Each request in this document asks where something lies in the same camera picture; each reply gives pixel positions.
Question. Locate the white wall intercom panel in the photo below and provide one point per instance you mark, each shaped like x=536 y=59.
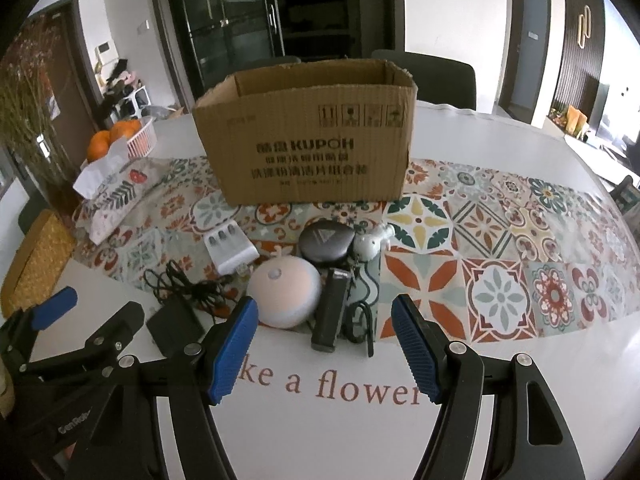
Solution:
x=104 y=49

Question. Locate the dark upholstered chair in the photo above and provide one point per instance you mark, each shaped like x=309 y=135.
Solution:
x=440 y=80
x=287 y=59

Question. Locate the brown cardboard box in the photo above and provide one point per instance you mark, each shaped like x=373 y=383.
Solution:
x=300 y=160

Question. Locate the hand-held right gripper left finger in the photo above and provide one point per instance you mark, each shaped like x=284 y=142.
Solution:
x=235 y=355

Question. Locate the grey interior door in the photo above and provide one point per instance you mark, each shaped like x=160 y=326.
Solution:
x=532 y=50

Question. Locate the white plastic fruit basket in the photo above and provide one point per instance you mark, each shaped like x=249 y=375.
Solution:
x=142 y=142

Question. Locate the white battery charger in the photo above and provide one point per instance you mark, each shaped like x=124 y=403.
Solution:
x=235 y=257

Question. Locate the dried flower bunch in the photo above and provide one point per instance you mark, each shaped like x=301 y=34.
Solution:
x=25 y=110

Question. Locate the floral fabric tissue pouch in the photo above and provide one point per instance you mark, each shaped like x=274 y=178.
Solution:
x=120 y=195

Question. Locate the white television cabinet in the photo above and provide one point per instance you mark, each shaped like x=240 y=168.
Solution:
x=590 y=157

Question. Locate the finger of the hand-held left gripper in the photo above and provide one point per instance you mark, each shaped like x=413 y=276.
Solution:
x=112 y=332
x=52 y=307

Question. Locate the dark shelf unit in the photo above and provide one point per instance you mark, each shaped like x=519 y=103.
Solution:
x=310 y=10

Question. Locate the yellow gift bag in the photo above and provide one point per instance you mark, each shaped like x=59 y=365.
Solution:
x=575 y=119

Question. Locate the patterned tile-print table runner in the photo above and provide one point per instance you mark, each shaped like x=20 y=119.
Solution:
x=500 y=260

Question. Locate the small white round gadget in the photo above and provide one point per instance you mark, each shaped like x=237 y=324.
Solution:
x=367 y=247

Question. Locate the orange fruit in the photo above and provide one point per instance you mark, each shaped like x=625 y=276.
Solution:
x=125 y=130
x=98 y=145

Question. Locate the white shoe rack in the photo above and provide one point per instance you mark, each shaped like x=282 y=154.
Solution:
x=130 y=102

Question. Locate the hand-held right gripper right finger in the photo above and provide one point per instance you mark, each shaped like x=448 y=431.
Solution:
x=417 y=355

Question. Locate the black rectangular power bank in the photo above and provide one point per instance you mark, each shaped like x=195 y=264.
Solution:
x=327 y=315

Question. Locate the black framed glass door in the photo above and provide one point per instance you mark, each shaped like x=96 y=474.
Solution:
x=220 y=20

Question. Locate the brown entry door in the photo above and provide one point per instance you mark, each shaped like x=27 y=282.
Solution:
x=70 y=85

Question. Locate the gold loop wall light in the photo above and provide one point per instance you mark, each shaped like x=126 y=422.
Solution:
x=580 y=30

